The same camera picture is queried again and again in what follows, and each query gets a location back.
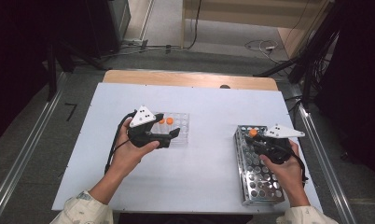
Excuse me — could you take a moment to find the person's left hand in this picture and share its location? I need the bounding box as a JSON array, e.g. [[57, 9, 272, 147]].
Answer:
[[109, 118, 161, 180]]

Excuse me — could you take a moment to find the white board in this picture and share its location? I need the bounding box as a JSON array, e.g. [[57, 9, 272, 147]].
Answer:
[[50, 82, 324, 216]]

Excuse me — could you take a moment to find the wooden table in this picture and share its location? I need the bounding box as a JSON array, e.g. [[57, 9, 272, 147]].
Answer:
[[102, 69, 279, 91]]

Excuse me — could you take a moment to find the grey power strip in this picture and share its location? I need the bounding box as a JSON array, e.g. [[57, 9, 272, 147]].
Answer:
[[119, 37, 150, 51]]

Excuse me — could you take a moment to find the white floor cable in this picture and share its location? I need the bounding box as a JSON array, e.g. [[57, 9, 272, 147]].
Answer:
[[244, 38, 290, 65]]

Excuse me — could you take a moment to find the dark curtain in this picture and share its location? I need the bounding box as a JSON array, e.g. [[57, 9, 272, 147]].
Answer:
[[312, 0, 375, 181], [0, 0, 90, 147]]

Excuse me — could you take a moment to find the black floor cable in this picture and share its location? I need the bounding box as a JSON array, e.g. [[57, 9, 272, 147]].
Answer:
[[175, 0, 203, 50]]

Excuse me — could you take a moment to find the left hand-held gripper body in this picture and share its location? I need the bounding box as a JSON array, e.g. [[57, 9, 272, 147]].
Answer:
[[127, 105, 173, 149]]

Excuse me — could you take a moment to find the clear plastic tube rack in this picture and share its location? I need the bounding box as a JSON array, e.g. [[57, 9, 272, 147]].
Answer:
[[151, 111, 190, 147]]

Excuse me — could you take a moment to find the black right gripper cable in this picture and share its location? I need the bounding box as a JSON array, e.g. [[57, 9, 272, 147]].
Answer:
[[278, 144, 310, 188]]

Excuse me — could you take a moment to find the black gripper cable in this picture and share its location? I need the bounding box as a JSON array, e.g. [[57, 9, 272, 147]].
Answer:
[[104, 109, 138, 175], [278, 144, 310, 188]]

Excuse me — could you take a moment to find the black tripod stand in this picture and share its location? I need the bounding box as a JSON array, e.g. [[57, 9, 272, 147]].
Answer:
[[254, 0, 343, 109]]

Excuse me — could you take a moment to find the black cabinet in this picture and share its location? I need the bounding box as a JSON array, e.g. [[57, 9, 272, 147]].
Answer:
[[82, 0, 132, 60]]

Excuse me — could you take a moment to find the aluminium floor rail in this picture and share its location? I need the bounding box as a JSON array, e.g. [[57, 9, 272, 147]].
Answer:
[[291, 85, 359, 224], [0, 72, 68, 224]]

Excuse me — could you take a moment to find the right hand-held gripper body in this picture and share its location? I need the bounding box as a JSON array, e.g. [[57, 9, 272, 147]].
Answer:
[[254, 124, 306, 165]]

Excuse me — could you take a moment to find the perforated metal tube rack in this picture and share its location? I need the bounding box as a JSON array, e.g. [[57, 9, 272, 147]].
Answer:
[[234, 125, 286, 207]]

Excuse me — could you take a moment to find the light wooden furniture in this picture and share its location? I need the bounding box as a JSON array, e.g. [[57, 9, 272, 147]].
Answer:
[[180, 0, 336, 60]]

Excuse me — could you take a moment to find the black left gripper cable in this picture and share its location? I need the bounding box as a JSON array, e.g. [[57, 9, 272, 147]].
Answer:
[[104, 109, 138, 175]]

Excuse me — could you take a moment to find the black metal stand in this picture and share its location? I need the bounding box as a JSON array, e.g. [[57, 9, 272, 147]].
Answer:
[[45, 40, 110, 103]]

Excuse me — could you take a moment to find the person's right hand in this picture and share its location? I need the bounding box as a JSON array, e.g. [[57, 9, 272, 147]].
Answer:
[[258, 138, 308, 208]]

